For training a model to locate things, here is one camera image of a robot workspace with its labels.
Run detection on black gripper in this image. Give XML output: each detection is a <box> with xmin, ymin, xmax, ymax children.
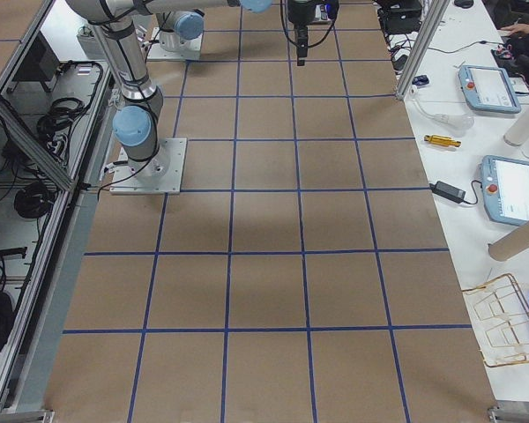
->
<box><xmin>287</xmin><ymin>0</ymin><xmax>339</xmax><ymax>67</ymax></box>

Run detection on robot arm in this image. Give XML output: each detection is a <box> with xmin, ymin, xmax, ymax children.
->
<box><xmin>156</xmin><ymin>11</ymin><xmax>204</xmax><ymax>52</ymax></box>
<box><xmin>68</xmin><ymin>1</ymin><xmax>272</xmax><ymax>177</ymax></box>

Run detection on black electronics box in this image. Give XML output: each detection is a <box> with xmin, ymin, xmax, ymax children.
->
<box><xmin>376</xmin><ymin>0</ymin><xmax>422</xmax><ymax>35</ymax></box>

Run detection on small blue black box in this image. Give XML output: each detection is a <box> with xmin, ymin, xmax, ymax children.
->
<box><xmin>412</xmin><ymin>75</ymin><xmax>429</xmax><ymax>86</ymax></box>

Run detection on gold metal cylinder tool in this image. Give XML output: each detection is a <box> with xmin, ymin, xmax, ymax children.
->
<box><xmin>424</xmin><ymin>135</ymin><xmax>461</xmax><ymax>148</ymax></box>

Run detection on far blue teach pendant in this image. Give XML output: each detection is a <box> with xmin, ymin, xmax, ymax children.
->
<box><xmin>458</xmin><ymin>65</ymin><xmax>521</xmax><ymax>115</ymax></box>

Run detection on blue teach pendant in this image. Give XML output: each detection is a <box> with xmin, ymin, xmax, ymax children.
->
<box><xmin>458</xmin><ymin>65</ymin><xmax>521</xmax><ymax>115</ymax></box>
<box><xmin>480</xmin><ymin>155</ymin><xmax>529</xmax><ymax>226</ymax></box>

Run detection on black power adapter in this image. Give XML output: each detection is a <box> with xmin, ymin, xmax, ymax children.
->
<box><xmin>429</xmin><ymin>181</ymin><xmax>466</xmax><ymax>204</ymax></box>

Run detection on near blue teach pendant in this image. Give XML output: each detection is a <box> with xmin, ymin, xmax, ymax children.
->
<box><xmin>480</xmin><ymin>155</ymin><xmax>529</xmax><ymax>226</ymax></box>

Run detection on near cardboard tube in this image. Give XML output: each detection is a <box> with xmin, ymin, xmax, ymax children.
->
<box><xmin>488</xmin><ymin>220</ymin><xmax>529</xmax><ymax>262</ymax></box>

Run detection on aluminium frame post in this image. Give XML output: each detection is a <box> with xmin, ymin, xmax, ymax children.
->
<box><xmin>396</xmin><ymin>0</ymin><xmax>449</xmax><ymax>100</ymax></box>

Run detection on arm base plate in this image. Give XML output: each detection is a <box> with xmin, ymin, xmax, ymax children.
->
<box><xmin>108</xmin><ymin>137</ymin><xmax>187</xmax><ymax>195</ymax></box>
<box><xmin>147</xmin><ymin>26</ymin><xmax>203</xmax><ymax>62</ymax></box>

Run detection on coiled black cables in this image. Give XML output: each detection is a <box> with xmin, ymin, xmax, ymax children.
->
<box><xmin>0</xmin><ymin>59</ymin><xmax>105</xmax><ymax>221</ymax></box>

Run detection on gold wire rack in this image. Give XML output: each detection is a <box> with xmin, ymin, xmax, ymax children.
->
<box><xmin>462</xmin><ymin>273</ymin><xmax>529</xmax><ymax>368</ymax></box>

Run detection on aluminium side frame rail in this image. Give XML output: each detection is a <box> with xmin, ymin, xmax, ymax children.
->
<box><xmin>0</xmin><ymin>1</ymin><xmax>110</xmax><ymax>410</ymax></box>

